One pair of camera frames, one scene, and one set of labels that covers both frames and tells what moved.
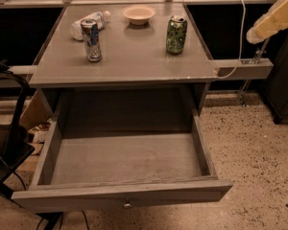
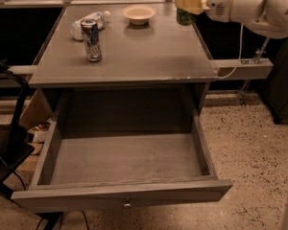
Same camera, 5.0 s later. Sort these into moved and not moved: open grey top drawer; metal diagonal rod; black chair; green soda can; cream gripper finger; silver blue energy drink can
Moved: green soda can; cream gripper finger
Not moved: open grey top drawer; black chair; silver blue energy drink can; metal diagonal rod
